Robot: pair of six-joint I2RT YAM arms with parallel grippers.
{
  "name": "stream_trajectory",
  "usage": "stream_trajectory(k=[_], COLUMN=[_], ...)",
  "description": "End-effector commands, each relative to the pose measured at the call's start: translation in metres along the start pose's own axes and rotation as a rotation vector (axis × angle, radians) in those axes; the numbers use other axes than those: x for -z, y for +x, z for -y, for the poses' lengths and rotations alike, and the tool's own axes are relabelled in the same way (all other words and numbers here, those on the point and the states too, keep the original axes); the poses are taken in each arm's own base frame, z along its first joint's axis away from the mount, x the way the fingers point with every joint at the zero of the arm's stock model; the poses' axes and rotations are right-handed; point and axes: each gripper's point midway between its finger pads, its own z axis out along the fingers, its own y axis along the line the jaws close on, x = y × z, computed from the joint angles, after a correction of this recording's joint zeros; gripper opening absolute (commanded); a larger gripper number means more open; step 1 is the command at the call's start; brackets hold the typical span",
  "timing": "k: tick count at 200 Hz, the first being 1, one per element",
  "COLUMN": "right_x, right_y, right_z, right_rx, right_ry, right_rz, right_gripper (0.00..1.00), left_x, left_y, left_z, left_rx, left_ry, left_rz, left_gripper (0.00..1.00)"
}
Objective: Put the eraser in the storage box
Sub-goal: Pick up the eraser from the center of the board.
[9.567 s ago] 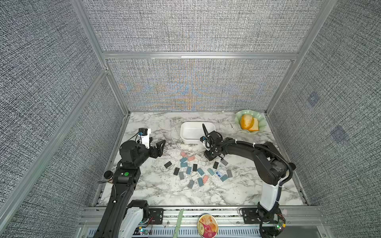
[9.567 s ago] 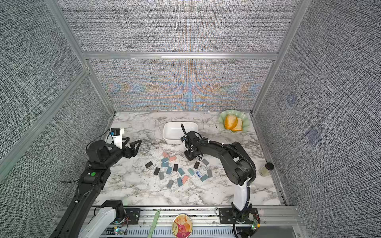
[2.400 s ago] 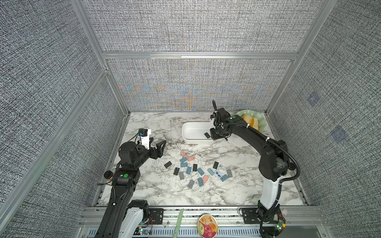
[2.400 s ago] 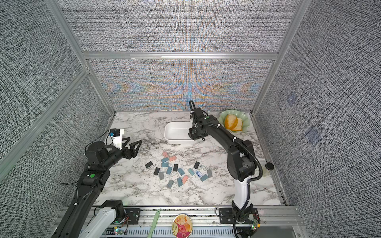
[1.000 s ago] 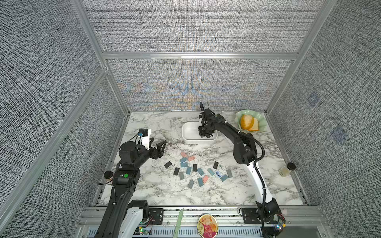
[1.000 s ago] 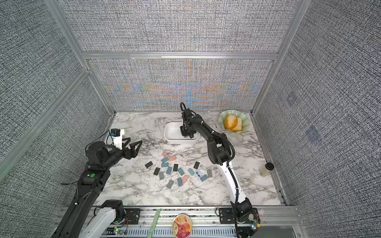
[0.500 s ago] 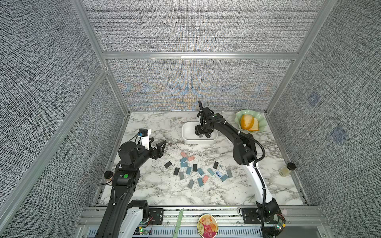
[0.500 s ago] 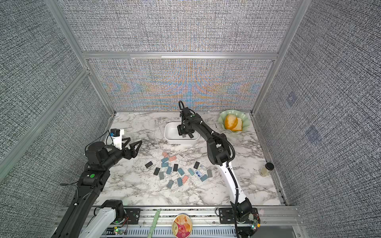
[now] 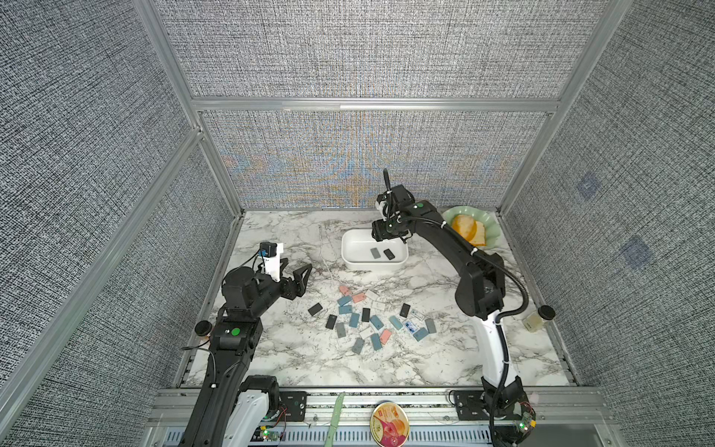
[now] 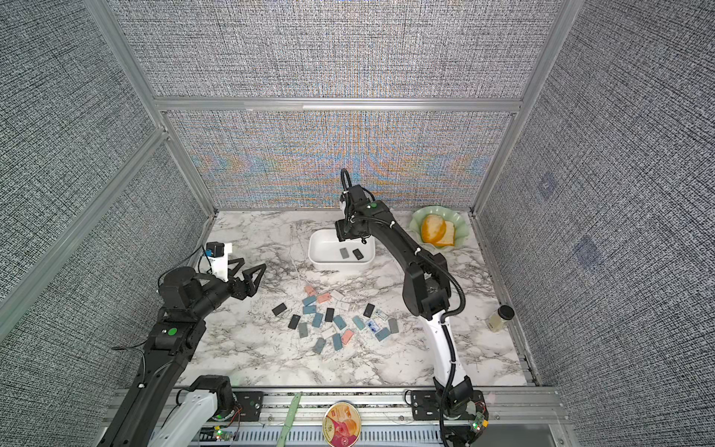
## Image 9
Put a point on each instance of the blue white wrapped eraser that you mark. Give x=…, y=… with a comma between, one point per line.
x=411, y=328

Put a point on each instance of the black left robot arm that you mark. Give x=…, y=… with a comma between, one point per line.
x=232, y=404

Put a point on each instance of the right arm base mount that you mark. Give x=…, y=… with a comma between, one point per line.
x=476, y=404

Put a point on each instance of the round colourful tin lid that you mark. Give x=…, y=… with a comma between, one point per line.
x=389, y=425

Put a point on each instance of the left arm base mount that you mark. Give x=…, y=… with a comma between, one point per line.
x=292, y=406

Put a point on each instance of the teal eraser right centre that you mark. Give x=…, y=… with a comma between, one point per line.
x=395, y=322

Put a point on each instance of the teal eraser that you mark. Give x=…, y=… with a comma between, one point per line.
x=354, y=320
x=421, y=334
x=395, y=322
x=345, y=305
x=376, y=323
x=376, y=341

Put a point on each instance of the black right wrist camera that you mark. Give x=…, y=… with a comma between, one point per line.
x=393, y=201

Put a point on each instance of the teal eraser bottom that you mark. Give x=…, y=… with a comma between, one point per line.
x=376, y=341

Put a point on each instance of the small black-capped jar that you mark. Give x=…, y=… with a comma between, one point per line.
x=538, y=319

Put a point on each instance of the teal eraser upper left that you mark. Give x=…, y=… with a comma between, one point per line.
x=345, y=305

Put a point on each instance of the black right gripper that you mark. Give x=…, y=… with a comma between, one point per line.
x=378, y=232

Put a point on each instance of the bread pieces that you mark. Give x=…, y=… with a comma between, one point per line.
x=472, y=230

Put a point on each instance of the green scalloped plate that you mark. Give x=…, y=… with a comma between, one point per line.
x=493, y=230

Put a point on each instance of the teal eraser centre left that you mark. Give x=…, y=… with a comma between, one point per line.
x=354, y=320

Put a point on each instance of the white storage box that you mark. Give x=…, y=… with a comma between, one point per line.
x=361, y=252

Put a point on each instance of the green strip on rail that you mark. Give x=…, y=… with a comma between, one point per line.
x=335, y=420

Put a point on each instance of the teal eraser far right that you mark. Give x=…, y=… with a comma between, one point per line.
x=421, y=334

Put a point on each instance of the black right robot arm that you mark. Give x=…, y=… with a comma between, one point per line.
x=487, y=291

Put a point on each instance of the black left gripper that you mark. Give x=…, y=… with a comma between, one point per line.
x=298, y=288

